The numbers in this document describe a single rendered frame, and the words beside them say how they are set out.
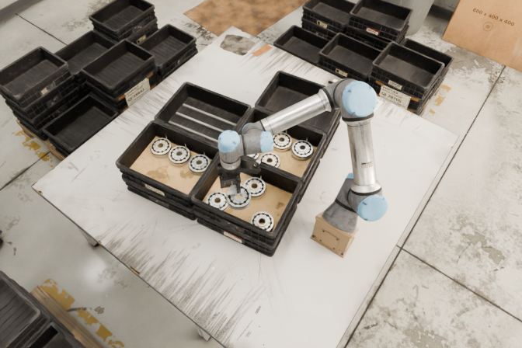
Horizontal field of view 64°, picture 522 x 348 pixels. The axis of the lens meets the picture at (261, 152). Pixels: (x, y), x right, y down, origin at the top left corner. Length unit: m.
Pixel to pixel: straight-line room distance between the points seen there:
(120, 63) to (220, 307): 1.91
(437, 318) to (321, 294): 1.04
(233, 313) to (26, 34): 3.43
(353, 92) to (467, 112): 2.33
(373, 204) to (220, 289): 0.74
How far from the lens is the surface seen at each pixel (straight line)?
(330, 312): 1.88
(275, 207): 1.90
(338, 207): 1.80
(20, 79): 3.29
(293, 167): 2.02
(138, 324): 2.65
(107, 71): 3.12
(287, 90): 2.35
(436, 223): 3.03
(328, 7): 3.78
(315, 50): 3.50
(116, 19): 3.57
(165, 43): 3.42
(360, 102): 1.50
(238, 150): 1.47
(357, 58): 3.32
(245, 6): 4.40
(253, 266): 1.92
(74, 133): 3.11
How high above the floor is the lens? 2.49
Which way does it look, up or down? 53 degrees down
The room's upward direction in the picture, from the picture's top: 1 degrees clockwise
